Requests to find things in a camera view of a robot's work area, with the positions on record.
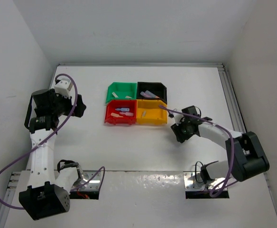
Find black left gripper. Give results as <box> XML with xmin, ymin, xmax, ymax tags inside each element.
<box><xmin>49</xmin><ymin>88</ymin><xmax>85</xmax><ymax>117</ymax></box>

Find orange correction tape dispenser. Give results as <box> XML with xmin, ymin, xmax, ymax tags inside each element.
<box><xmin>111</xmin><ymin>113</ymin><xmax>121</xmax><ymax>118</ymax></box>

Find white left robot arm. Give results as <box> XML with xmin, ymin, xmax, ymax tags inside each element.
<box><xmin>18</xmin><ymin>89</ymin><xmax>86</xmax><ymax>220</ymax></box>

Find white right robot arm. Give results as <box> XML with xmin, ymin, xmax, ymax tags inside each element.
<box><xmin>168</xmin><ymin>105</ymin><xmax>270</xmax><ymax>182</ymax></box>

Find yellow plastic bin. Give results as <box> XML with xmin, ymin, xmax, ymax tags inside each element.
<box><xmin>136</xmin><ymin>99</ymin><xmax>167</xmax><ymax>125</ymax></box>

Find black plastic bin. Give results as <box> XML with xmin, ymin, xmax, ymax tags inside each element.
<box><xmin>136</xmin><ymin>82</ymin><xmax>167</xmax><ymax>104</ymax></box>

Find red plastic bin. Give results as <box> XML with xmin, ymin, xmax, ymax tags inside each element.
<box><xmin>104</xmin><ymin>100</ymin><xmax>137</xmax><ymax>125</ymax></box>

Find green plastic bin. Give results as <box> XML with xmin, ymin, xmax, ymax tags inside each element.
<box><xmin>105</xmin><ymin>82</ymin><xmax>137</xmax><ymax>104</ymax></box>

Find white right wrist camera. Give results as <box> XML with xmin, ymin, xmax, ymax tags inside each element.
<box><xmin>174</xmin><ymin>114</ymin><xmax>184</xmax><ymax>126</ymax></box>

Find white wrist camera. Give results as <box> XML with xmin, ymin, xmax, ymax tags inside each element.
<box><xmin>54</xmin><ymin>79</ymin><xmax>73</xmax><ymax>99</ymax></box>
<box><xmin>174</xmin><ymin>114</ymin><xmax>184</xmax><ymax>126</ymax></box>

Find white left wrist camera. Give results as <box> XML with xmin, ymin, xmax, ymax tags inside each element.
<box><xmin>54</xmin><ymin>79</ymin><xmax>73</xmax><ymax>99</ymax></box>

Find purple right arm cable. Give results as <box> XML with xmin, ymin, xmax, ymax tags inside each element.
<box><xmin>158</xmin><ymin>105</ymin><xmax>239</xmax><ymax>199</ymax></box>

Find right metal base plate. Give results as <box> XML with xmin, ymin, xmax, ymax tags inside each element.
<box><xmin>183</xmin><ymin>171</ymin><xmax>225</xmax><ymax>192</ymax></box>

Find metal base plate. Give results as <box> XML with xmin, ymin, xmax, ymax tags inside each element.
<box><xmin>71</xmin><ymin>171</ymin><xmax>102</xmax><ymax>191</ymax></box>
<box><xmin>183</xmin><ymin>171</ymin><xmax>225</xmax><ymax>192</ymax></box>

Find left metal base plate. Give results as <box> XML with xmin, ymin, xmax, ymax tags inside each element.
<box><xmin>71</xmin><ymin>171</ymin><xmax>102</xmax><ymax>191</ymax></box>

